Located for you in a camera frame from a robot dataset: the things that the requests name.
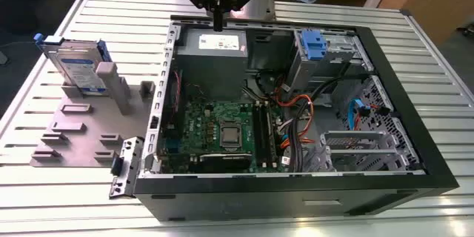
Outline black PC case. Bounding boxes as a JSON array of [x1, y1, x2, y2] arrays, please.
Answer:
[[132, 14, 460, 223]]

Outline CPU socket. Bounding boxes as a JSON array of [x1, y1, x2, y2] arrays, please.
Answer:
[[217, 119, 242, 150]]

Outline black graphics card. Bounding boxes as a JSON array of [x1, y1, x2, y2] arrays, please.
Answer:
[[192, 152, 254, 173]]

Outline green motherboard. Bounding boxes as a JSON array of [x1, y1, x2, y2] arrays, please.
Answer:
[[157, 100, 293, 175]]

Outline black RAM slot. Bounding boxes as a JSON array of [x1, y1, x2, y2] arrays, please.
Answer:
[[252, 101, 268, 165], [262, 102, 278, 165]]

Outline metal expansion slot bracket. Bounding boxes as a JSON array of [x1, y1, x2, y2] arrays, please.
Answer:
[[108, 136, 145, 199]]

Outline black wire bundle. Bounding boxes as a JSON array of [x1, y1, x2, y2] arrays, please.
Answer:
[[286, 119, 314, 173]]

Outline black yellow power wires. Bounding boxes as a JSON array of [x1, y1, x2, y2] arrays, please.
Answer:
[[241, 85, 276, 103]]

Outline metal drive cage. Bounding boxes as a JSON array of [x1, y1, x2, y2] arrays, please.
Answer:
[[288, 28, 373, 93]]

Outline blue drive carrier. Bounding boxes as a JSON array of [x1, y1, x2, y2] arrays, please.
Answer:
[[301, 29, 328, 62]]

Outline red fan wire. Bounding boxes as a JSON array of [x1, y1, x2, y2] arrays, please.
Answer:
[[173, 68, 182, 103]]

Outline grey parts rack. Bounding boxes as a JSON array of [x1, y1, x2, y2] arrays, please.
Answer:
[[27, 63, 156, 168]]

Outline grey power supply unit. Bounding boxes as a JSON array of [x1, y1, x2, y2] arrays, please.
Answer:
[[173, 28, 248, 103]]

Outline metal disk bay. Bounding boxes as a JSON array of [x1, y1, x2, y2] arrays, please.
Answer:
[[320, 130, 421, 173]]

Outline blue wire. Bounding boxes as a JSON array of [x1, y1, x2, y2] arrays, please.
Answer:
[[347, 98, 371, 132]]

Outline hard disk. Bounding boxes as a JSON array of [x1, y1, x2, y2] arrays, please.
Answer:
[[33, 33, 110, 96]]

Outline orange wires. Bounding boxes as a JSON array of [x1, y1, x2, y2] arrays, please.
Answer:
[[276, 94, 314, 149]]

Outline silver CPU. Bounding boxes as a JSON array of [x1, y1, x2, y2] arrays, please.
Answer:
[[221, 125, 240, 143]]

